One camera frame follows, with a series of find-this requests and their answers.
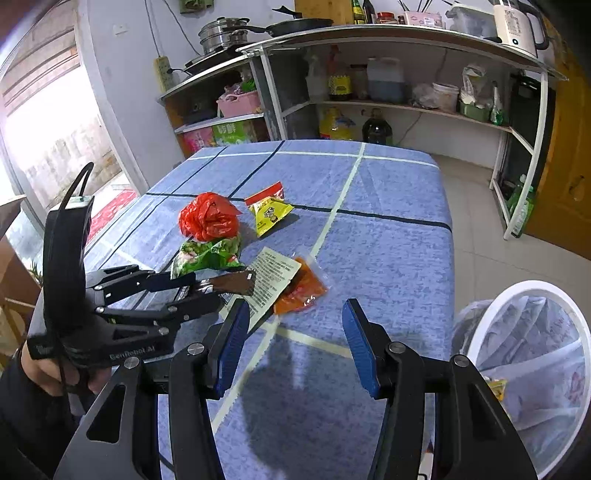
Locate white jug blue liquid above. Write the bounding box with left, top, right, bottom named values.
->
left=367, top=58, right=407, bottom=103

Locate white metal shelf rack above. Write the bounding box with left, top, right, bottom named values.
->
left=235, top=24, right=568, bottom=241

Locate white printed sachet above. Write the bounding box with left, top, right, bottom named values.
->
left=245, top=246, right=301, bottom=334

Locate pink utensil box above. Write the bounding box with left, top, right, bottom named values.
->
left=404, top=11, right=444, bottom=28

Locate steel steamer pot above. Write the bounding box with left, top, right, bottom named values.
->
left=198, top=17, right=252, bottom=56

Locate black induction cooker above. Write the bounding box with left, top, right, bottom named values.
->
left=184, top=53, right=245, bottom=75

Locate blue checked tablecloth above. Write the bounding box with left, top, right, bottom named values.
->
left=83, top=138, right=455, bottom=480

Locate brown wooden stand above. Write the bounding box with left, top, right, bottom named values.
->
left=0, top=194, right=43, bottom=358

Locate clear storage box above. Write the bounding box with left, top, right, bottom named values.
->
left=445, top=6, right=497, bottom=38

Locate large soy sauce bottle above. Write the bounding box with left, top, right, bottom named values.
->
left=328, top=46, right=354, bottom=101

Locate pink plastic basket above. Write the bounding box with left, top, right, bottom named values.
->
left=217, top=90, right=260, bottom=117

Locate wall power cable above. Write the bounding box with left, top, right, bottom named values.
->
left=152, top=0, right=200, bottom=57

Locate green detergent bottle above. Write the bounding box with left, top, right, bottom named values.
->
left=505, top=175, right=536, bottom=238

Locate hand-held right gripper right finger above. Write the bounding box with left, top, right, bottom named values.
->
left=342, top=298, right=539, bottom=480

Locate clear plastic bottle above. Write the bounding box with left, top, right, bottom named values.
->
left=305, top=55, right=328, bottom=100

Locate clear plastic bin liner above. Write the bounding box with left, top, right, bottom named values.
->
left=452, top=295, right=588, bottom=469

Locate pink cardboard box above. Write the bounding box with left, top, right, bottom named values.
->
left=182, top=128, right=215, bottom=158

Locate large dark liquid bottle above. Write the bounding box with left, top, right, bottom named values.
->
left=362, top=108, right=393, bottom=146

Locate small yellow red packet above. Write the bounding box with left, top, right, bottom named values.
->
left=244, top=181, right=295, bottom=238

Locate white plastic tub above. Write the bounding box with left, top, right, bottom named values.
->
left=431, top=83, right=460, bottom=112

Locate green cardboard box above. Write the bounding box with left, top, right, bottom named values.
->
left=211, top=121, right=257, bottom=147

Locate green bowl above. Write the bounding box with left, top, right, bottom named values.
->
left=459, top=100, right=492, bottom=123

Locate white plastic bag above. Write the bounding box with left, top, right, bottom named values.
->
left=462, top=65, right=490, bottom=104

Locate white rimmed bin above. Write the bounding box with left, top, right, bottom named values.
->
left=452, top=281, right=591, bottom=480

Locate red plastic bag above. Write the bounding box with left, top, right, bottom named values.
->
left=179, top=191, right=243, bottom=243

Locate red floor mat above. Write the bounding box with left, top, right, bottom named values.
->
left=85, top=189, right=139, bottom=241

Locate person's left hand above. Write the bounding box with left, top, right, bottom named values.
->
left=21, top=348, right=114, bottom=398

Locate wooden cutting board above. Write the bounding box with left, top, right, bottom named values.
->
left=294, top=0, right=354, bottom=26

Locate white electric kettle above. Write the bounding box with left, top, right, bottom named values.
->
left=492, top=0, right=550, bottom=58

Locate green white packet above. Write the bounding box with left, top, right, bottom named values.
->
left=489, top=82, right=505, bottom=125

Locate orange sauce sachet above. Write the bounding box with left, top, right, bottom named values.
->
left=273, top=257, right=329, bottom=315

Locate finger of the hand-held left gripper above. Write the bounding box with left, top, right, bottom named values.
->
left=95, top=291, right=223, bottom=331
left=85, top=265, right=197, bottom=305

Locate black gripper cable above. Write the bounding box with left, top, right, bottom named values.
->
left=56, top=161, right=95, bottom=398

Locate black board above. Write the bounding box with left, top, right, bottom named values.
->
left=501, top=74, right=543, bottom=195

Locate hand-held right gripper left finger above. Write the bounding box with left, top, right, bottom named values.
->
left=53, top=299, right=252, bottom=480

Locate green snack packet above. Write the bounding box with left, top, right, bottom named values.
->
left=171, top=237, right=247, bottom=280

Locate yellow cooking oil bottle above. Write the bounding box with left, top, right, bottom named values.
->
left=320, top=107, right=356, bottom=140

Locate black frying pan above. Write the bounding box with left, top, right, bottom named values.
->
left=245, top=17, right=334, bottom=38

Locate large yellow snack packet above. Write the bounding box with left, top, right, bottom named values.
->
left=485, top=376, right=509, bottom=402

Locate crumpled clear plastic bag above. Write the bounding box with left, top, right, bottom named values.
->
left=411, top=83, right=437, bottom=109

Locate yellow power strip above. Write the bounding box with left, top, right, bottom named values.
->
left=156, top=56, right=174, bottom=93

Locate wooden side cabinet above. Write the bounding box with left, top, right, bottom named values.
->
left=157, top=65, right=271, bottom=160

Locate yellow wooden door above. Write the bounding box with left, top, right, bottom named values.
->
left=526, top=46, right=591, bottom=259

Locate person's left forearm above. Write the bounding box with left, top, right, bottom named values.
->
left=0, top=355, right=93, bottom=480

